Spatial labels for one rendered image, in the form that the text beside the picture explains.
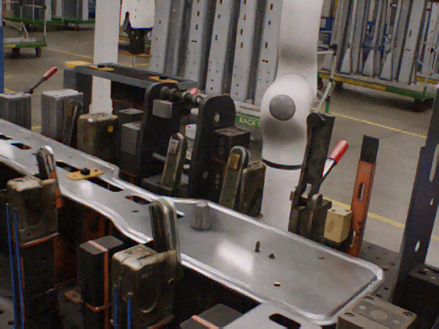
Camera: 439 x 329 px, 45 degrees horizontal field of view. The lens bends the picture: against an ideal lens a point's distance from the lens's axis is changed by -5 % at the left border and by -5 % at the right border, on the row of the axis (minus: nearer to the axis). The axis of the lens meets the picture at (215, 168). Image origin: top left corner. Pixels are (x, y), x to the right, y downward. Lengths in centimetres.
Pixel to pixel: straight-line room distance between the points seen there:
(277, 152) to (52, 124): 60
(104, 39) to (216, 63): 133
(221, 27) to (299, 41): 435
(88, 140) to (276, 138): 47
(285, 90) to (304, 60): 13
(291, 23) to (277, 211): 50
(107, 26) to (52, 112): 350
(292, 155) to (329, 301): 70
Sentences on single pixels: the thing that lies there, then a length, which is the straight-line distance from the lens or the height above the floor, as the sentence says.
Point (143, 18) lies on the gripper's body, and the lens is 155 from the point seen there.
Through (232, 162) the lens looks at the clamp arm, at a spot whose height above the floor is 108.
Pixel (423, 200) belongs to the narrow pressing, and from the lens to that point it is 74.
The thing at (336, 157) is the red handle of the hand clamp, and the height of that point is 113.
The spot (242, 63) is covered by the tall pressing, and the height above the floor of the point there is 70.
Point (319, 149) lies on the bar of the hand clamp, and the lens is 100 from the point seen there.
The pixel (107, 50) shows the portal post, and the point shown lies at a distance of 502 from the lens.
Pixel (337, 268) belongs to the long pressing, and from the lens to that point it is 92.
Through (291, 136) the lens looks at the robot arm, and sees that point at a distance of 142.
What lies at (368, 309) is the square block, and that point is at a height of 106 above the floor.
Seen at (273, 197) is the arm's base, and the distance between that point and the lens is 150.
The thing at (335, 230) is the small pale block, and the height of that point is 103.
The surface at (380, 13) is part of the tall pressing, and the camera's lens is 890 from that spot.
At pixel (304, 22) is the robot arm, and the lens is 140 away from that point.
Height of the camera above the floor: 141
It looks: 18 degrees down
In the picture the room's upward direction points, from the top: 5 degrees clockwise
